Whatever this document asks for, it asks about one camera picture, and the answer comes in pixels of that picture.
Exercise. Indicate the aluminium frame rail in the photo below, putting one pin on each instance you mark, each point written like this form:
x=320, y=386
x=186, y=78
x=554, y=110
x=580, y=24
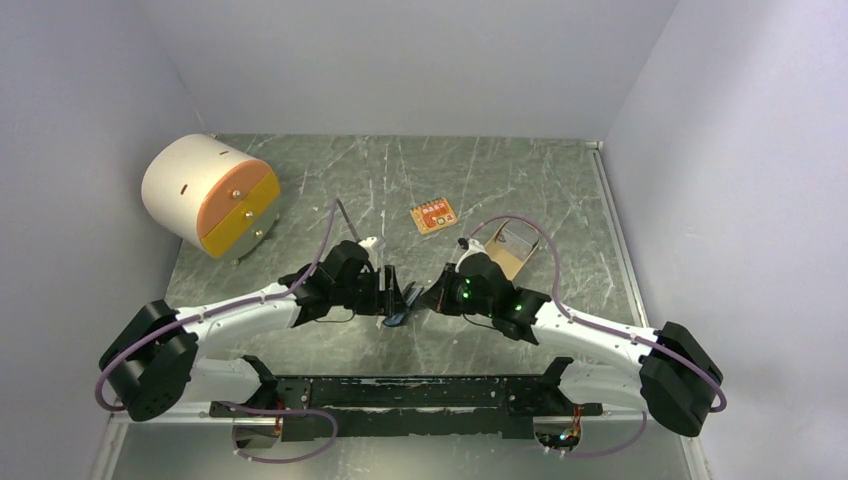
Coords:
x=164, y=358

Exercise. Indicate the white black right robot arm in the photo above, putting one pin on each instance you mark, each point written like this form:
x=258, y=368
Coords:
x=665, y=373

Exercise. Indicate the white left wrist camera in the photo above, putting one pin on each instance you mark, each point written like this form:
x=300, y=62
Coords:
x=374, y=245

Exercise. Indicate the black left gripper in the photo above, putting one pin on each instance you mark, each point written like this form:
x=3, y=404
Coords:
x=382, y=301

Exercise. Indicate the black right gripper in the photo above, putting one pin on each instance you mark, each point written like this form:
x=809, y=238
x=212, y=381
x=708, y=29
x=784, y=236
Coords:
x=438, y=297

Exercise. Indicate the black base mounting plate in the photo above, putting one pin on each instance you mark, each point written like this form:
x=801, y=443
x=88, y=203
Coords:
x=374, y=406

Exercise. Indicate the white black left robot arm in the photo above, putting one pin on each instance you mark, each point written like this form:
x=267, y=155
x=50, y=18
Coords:
x=166, y=356

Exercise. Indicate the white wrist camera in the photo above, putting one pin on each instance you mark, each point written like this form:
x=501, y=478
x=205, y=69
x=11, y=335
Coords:
x=374, y=245
x=469, y=247

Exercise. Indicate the beige oval tray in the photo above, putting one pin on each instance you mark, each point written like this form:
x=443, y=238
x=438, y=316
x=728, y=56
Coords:
x=511, y=262

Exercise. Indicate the round cabinet with coloured drawers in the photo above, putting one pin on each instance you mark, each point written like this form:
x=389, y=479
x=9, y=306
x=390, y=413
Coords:
x=213, y=196

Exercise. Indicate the black leather card holder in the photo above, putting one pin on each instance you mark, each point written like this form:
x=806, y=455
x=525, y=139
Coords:
x=410, y=294

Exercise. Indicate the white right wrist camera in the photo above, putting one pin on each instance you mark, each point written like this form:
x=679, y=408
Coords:
x=469, y=247

